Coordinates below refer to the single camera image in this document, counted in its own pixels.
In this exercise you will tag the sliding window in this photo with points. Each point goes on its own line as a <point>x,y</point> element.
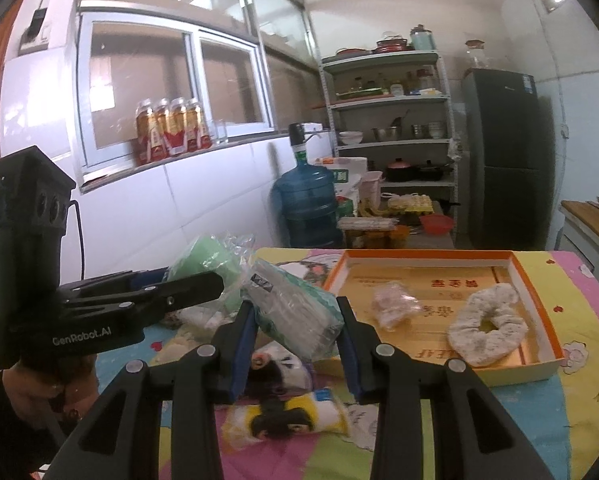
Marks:
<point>194,35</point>

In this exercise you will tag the white flour bag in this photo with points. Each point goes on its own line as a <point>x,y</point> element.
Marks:
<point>344,170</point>

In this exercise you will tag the packet of noodles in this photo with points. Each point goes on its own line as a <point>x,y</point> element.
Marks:
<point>367,223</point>

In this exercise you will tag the white fluffy scrunchie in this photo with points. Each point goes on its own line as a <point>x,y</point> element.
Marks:
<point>479,340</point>

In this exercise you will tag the red plate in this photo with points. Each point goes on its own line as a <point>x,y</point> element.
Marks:
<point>353,52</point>

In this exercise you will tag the orange cardboard box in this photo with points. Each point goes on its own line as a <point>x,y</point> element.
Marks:
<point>539,310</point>

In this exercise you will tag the white bowl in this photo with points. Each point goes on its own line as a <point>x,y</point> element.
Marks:
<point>351,137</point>

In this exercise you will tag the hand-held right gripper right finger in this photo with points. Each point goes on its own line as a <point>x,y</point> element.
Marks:
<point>352,357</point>

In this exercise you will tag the printed colourful tablecloth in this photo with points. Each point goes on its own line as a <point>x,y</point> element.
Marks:
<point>584,400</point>

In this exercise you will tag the blue water jug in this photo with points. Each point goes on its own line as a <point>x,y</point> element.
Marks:
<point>304,200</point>

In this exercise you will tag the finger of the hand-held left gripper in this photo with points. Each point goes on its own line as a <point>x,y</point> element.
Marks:
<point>139,276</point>
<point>189,292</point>

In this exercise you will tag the teal canister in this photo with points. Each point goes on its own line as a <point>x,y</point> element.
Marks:
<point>423,39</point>

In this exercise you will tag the steel bowl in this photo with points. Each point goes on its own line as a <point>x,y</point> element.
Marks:
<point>387,134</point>

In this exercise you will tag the green tray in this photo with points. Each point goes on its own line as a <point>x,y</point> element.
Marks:
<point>359,92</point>

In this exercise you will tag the bunch of bananas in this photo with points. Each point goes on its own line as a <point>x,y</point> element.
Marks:
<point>372,210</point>

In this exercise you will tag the white metal shelf rack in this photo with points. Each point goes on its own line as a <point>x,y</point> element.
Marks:
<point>447,110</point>

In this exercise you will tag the bag of eggs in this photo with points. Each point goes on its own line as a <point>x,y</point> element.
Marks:
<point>409,205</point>

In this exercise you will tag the grey kitchen counter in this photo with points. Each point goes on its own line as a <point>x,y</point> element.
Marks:
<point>584,255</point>

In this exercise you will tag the black white water pump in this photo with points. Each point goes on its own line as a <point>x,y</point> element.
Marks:
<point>299,135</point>

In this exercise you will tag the person's left forearm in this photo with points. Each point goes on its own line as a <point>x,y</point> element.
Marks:
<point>4,435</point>

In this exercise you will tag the stack of small bowls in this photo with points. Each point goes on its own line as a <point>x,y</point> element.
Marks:
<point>429,130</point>

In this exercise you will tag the small clear plastic packet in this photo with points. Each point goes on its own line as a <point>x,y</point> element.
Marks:
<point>394,305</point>

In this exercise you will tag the clear glass cup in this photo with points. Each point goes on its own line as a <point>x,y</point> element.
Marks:
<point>221,132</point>

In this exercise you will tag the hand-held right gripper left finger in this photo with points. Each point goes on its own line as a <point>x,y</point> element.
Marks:
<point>244,352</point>

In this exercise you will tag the yellow white plush toy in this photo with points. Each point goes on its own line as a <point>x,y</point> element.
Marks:
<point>309,412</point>

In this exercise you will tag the clear plastic bag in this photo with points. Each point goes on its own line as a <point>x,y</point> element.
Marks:
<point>234,250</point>

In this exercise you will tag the white plastic bin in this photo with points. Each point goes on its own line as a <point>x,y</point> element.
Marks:
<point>369,185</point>

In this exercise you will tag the glass jar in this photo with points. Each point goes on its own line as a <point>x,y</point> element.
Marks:
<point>474,55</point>

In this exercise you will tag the person's left hand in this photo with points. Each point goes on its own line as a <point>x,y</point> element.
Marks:
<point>36,390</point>

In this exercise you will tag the clear tissue pack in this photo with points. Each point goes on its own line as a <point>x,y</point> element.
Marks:
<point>294,310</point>

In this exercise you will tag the red plastic basin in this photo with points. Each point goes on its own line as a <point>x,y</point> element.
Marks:
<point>435,224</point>

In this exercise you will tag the wooden cutting board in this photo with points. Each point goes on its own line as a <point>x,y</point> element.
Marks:
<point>592,217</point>

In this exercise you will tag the black pot with red lid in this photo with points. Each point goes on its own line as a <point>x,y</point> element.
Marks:
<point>402,170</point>

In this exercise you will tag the black pan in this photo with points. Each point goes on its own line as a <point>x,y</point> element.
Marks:
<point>434,171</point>

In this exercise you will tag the black white plush toy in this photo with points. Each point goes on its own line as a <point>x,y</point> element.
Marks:
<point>279,367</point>

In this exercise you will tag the dark grey refrigerator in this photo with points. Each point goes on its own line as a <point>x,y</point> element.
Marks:
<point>504,160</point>

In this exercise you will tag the jars of orange preserves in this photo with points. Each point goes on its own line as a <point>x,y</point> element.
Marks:
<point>379,239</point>

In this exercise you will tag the green tissue pack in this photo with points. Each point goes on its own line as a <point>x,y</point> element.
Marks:
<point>202,260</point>

